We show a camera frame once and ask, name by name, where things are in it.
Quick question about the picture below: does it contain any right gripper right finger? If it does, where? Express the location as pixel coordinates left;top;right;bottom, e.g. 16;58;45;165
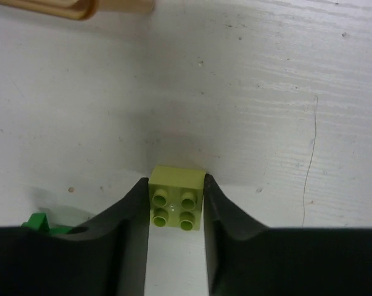
204;175;372;295

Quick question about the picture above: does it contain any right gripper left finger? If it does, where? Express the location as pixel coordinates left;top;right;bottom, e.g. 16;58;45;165
0;178;149;295

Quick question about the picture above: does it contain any lime lego square brick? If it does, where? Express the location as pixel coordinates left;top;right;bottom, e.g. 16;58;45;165
148;166;206;231

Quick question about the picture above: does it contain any dark green studded lego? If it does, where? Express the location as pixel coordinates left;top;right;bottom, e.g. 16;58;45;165
21;213;72;236

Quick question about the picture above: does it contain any orange transparent container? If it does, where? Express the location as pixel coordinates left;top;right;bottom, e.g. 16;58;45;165
0;0;155;20

